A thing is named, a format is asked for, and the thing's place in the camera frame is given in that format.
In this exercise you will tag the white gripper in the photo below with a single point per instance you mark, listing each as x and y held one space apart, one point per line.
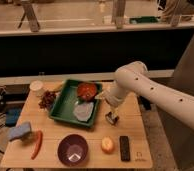
113 111

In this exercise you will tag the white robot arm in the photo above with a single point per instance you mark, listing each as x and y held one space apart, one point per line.
132 78

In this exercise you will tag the red bowl in tray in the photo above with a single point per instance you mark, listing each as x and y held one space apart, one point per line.
86 91

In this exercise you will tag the green plastic tray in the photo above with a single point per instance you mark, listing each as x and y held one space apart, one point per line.
66 102

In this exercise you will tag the black dish brush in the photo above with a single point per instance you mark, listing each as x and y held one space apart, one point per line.
111 118

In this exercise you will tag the wooden table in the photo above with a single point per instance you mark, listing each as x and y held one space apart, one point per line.
18 154

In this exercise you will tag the black remote control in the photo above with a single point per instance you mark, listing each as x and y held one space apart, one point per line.
124 148

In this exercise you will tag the orange fruit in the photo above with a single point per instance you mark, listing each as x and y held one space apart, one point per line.
107 145

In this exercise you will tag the purple bowl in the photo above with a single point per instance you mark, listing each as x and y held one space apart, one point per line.
72 150

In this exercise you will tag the yellow banana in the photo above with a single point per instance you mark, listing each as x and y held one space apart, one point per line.
57 88

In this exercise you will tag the dark red grapes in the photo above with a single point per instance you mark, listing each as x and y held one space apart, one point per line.
47 99

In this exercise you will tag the red chili pepper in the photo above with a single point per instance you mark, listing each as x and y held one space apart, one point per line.
39 137

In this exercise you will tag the white cup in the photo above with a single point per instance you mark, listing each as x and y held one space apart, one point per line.
37 88

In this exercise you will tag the blue sponge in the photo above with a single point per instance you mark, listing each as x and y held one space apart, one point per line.
20 131

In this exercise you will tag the green object behind glass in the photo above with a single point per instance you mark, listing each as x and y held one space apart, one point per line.
143 20

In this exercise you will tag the blue box beside table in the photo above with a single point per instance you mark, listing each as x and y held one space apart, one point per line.
12 116

